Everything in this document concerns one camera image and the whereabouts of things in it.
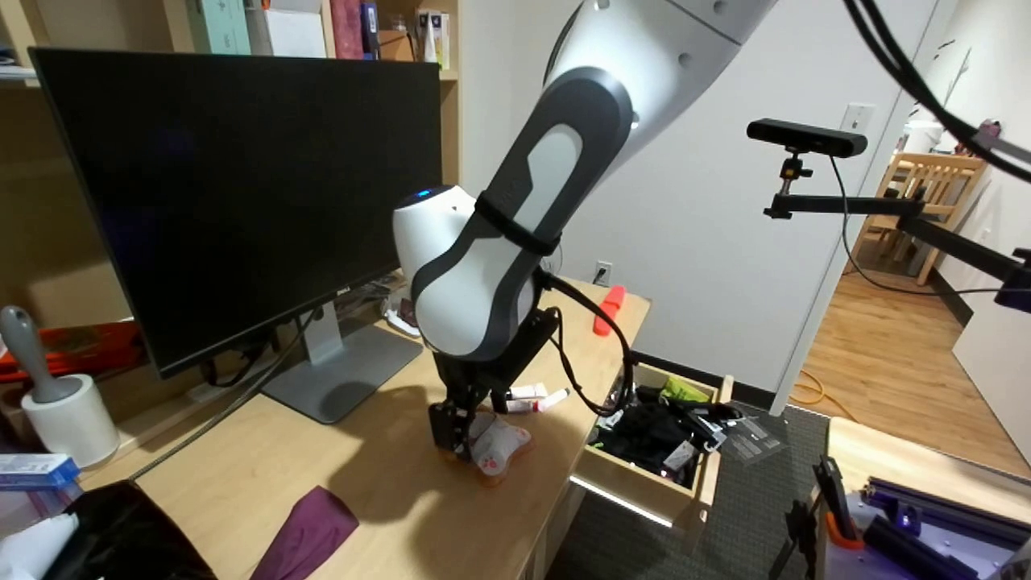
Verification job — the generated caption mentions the blue white box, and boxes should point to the blue white box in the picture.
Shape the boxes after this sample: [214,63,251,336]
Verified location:
[0,449,84,543]

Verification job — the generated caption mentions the black computer monitor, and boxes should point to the black computer monitor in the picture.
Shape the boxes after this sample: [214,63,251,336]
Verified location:
[31,44,447,379]

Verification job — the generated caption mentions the black clothes pile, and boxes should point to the black clothes pile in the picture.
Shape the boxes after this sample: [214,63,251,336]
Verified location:
[589,385,735,466]

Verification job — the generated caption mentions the red plastic object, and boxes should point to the red plastic object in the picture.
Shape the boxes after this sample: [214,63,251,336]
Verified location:
[589,282,629,342]

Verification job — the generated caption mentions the black stereo camera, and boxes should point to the black stereo camera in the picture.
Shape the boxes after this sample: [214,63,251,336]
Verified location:
[745,116,871,160]

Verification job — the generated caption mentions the black printed card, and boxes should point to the black printed card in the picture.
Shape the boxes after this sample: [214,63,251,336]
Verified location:
[708,412,796,490]

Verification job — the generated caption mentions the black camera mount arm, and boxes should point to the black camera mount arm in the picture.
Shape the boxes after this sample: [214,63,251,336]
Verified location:
[760,156,1031,315]

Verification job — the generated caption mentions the wooden chair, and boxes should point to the wooden chair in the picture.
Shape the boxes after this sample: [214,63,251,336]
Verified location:
[855,150,993,285]

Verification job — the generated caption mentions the silver monitor stand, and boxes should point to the silver monitor stand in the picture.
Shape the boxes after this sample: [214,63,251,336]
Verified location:
[259,303,430,429]

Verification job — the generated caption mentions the orange handled tool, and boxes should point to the orange handled tool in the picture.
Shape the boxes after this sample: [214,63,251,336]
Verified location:
[810,455,871,555]

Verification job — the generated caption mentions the teal book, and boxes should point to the teal book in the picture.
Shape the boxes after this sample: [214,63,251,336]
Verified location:
[196,0,259,58]

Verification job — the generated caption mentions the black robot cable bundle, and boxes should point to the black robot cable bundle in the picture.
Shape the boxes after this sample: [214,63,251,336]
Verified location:
[531,268,638,419]

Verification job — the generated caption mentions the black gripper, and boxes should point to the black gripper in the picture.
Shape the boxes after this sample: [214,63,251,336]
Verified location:
[430,306,564,463]

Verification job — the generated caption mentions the purple cloth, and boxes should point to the purple cloth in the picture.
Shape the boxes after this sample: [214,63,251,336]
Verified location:
[250,484,362,580]

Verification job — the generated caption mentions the purple tray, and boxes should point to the purple tray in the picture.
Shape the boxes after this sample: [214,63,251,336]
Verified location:
[823,473,1031,580]

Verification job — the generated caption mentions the black velcro strap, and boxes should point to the black velcro strap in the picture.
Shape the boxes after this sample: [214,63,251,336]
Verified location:
[471,190,564,261]

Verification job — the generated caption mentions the open light wooden drawer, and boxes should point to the open light wooden drawer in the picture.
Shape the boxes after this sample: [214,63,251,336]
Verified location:
[570,360,740,529]

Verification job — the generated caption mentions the green packet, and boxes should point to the green packet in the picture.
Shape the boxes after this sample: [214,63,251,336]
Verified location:
[659,376,715,411]

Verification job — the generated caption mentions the white mug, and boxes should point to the white mug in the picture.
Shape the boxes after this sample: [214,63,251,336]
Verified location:
[0,303,124,470]

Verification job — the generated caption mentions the black bag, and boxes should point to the black bag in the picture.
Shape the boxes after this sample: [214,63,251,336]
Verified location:
[41,481,219,580]

